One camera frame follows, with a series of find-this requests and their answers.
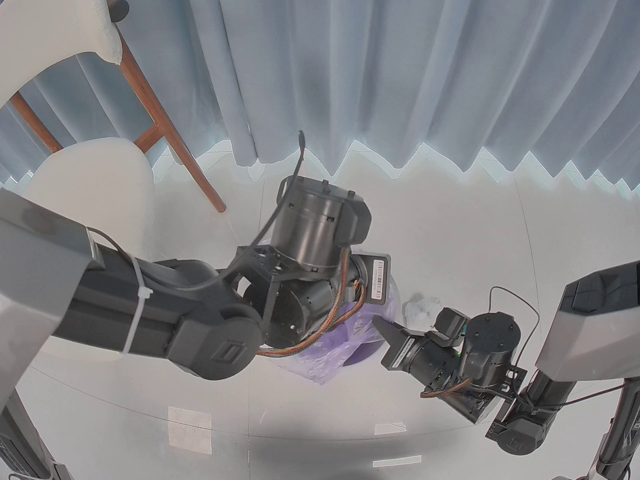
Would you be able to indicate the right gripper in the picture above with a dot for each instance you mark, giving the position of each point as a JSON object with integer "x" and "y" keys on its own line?
{"x": 430, "y": 363}

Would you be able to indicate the white padded wooden chair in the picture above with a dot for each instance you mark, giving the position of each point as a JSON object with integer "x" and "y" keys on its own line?
{"x": 90, "y": 193}

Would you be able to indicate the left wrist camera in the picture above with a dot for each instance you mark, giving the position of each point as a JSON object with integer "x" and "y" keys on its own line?
{"x": 357, "y": 218}

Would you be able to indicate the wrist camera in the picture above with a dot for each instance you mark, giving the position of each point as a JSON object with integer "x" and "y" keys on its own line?
{"x": 357, "y": 218}
{"x": 450, "y": 320}

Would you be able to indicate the crumpled clear plastic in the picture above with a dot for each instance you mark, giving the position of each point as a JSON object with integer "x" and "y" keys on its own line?
{"x": 422, "y": 310}

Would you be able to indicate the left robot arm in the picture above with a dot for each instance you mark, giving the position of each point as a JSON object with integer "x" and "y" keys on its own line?
{"x": 150, "y": 308}

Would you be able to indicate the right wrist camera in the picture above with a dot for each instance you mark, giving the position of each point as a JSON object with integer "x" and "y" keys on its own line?
{"x": 450, "y": 320}

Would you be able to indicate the purple plastic bag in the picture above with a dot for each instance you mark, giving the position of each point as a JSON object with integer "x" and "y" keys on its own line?
{"x": 325, "y": 363}

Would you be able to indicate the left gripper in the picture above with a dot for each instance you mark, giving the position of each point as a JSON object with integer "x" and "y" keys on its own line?
{"x": 350, "y": 285}

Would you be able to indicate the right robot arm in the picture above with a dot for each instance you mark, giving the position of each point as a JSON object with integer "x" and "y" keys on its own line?
{"x": 590, "y": 328}

